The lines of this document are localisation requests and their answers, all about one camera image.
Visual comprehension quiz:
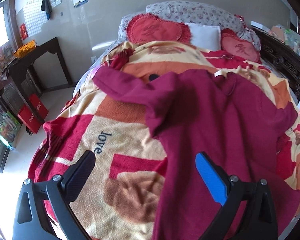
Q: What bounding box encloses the maroon knit sweater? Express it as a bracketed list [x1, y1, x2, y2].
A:
[93, 67, 300, 239]

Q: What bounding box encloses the orange red patterned blanket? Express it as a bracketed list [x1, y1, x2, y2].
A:
[28, 41, 300, 239]

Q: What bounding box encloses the colourful printed box on floor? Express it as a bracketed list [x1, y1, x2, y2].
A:
[0, 112, 21, 150]

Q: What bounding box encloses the red gift bag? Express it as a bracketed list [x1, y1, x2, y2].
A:
[29, 94, 49, 119]
[17, 105, 41, 134]

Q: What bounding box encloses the dark wooden side table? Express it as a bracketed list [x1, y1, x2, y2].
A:
[0, 37, 76, 124]

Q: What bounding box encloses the dark carved wooden headboard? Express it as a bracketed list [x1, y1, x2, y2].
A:
[252, 27, 300, 100]

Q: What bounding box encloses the small red heart cushion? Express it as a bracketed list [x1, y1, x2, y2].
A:
[221, 28, 261, 63]

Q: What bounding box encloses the yellow plastic basket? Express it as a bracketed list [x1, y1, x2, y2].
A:
[13, 40, 37, 59]

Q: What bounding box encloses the white pillow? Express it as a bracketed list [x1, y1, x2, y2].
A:
[185, 23, 221, 51]

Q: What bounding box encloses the large red heart cushion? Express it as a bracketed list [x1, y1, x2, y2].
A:
[126, 13, 191, 44]

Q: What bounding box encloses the dark cloth hanging on wall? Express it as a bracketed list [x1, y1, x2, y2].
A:
[40, 0, 52, 21]

